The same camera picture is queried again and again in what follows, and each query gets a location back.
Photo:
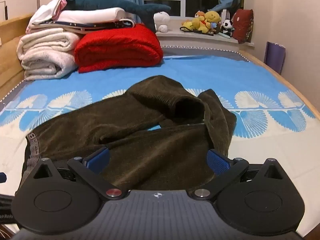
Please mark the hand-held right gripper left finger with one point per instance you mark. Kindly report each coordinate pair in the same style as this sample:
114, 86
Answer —
98, 158

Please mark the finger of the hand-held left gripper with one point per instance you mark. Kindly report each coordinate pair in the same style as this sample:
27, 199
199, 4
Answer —
2, 177

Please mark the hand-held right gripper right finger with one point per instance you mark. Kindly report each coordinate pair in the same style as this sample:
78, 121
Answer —
218, 163

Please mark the blue white printed bedsheet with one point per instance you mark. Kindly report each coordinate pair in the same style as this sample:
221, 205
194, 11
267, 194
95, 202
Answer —
225, 72

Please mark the red folded blanket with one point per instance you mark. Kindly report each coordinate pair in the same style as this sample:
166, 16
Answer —
117, 47

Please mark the grey trimmed bed mat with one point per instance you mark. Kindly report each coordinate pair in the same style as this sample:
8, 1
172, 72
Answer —
200, 51

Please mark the white folded fleece blanket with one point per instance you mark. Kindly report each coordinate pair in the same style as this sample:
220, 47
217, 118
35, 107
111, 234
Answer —
45, 52

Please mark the purple bag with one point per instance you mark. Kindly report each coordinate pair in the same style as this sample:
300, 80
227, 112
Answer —
274, 57

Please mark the white window sill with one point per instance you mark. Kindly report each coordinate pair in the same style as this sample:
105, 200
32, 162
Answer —
195, 36

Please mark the panda plush toy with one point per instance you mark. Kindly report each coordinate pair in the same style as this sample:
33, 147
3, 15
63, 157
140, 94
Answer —
227, 27

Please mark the dark red pillow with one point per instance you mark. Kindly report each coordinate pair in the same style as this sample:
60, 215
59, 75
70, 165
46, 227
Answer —
243, 26

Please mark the small yellow plush toy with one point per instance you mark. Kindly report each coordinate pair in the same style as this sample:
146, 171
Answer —
191, 25

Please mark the white folded quilt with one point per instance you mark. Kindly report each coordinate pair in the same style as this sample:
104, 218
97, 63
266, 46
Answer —
92, 14

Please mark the yellow bear plush toy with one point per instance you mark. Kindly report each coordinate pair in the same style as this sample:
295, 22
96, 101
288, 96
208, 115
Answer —
212, 17

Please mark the orange fox plush toy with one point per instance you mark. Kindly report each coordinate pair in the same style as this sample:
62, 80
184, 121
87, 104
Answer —
199, 15

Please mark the white round plush toy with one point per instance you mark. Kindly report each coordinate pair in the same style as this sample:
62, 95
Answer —
161, 20

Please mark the blue shark plush toy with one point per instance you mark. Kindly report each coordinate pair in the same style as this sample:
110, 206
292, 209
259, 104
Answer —
100, 3

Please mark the white pink folded cloth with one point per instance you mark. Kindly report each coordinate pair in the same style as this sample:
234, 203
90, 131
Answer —
47, 11

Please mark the white wardrobe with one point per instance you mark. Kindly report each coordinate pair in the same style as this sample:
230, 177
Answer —
15, 0

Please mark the wooden bed frame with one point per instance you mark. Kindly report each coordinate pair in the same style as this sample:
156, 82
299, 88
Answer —
10, 55

